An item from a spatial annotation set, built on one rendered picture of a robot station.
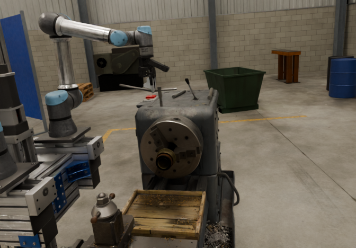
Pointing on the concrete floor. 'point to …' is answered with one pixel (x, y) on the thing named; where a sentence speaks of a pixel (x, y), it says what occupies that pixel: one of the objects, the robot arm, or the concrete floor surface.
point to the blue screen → (23, 66)
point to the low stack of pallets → (86, 90)
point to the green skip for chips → (236, 88)
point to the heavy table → (287, 65)
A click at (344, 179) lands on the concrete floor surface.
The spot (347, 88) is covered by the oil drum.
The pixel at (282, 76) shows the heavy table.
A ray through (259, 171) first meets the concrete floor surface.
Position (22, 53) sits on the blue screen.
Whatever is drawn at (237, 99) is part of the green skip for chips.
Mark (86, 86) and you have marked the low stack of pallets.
